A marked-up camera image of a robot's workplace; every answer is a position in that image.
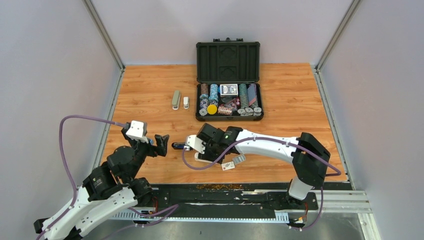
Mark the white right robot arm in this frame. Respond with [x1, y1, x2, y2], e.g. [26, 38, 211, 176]
[186, 123, 331, 209]

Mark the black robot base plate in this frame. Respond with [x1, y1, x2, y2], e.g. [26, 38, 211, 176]
[134, 182, 320, 216]

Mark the aluminium slotted rail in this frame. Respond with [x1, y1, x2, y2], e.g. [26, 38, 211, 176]
[110, 208, 290, 224]

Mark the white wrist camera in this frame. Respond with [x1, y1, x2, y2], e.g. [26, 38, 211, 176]
[185, 134, 206, 154]
[125, 120, 149, 143]

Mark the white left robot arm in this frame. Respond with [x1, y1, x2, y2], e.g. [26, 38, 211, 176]
[33, 127, 170, 240]

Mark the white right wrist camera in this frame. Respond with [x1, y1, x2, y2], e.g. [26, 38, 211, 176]
[185, 134, 206, 154]

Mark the grey-green stapler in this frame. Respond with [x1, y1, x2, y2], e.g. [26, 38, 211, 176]
[171, 90, 181, 110]

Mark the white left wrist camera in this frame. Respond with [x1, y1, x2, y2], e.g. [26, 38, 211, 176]
[125, 120, 149, 143]

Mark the black poker chip case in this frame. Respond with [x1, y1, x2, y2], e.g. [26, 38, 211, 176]
[195, 38, 265, 121]

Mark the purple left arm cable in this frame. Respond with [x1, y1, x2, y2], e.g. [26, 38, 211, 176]
[35, 114, 128, 240]

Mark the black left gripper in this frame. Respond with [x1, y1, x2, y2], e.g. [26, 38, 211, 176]
[122, 129, 170, 181]

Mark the blue stapler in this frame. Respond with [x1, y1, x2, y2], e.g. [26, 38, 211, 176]
[171, 142, 186, 150]

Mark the yellow poker chip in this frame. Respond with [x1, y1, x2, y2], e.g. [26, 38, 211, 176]
[207, 104, 218, 115]

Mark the small white stapler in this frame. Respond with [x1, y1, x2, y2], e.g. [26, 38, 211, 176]
[183, 96, 190, 109]

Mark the blue playing card deck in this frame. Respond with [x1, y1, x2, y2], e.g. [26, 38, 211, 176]
[219, 84, 239, 97]

